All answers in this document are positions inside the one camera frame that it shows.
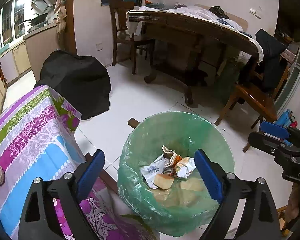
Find orange white snack wrapper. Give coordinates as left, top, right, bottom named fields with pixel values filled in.
left=162, top=145, right=196, bottom=179

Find yellow sponge block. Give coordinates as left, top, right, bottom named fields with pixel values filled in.
left=154, top=174, right=174, bottom=190

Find white blue plastic wrapper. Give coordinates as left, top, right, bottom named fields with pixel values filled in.
left=140, top=154, right=170, bottom=189

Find green lined trash bin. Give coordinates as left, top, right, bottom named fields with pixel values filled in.
left=117, top=112, right=235, bottom=237

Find kitchen window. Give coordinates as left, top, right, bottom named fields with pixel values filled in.
left=1, top=0, right=26, bottom=46

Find blue bottles on floor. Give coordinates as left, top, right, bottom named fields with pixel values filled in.
left=275, top=109, right=295, bottom=146

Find wooden chair near bin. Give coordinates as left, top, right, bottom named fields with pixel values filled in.
left=214, top=49, right=293, bottom=153

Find purple striped floral tablecloth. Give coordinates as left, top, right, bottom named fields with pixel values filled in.
left=0, top=85, right=160, bottom=239

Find black jacket on chair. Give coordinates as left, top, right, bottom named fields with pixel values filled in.
left=255, top=29, right=287, bottom=94

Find white sheet on table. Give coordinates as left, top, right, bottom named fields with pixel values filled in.
left=126, top=6, right=264, bottom=63

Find dark wooden dining table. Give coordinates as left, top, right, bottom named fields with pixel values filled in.
left=127, top=10, right=263, bottom=105

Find black cloth covered object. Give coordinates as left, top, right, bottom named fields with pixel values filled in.
left=34, top=50, right=111, bottom=120

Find wooden chair by window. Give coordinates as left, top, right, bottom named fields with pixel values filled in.
left=109, top=0, right=155, bottom=75

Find black wok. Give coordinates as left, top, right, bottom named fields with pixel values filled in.
left=22, top=13, right=48, bottom=26

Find range hood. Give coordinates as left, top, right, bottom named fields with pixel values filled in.
left=31, top=0, right=52, bottom=14

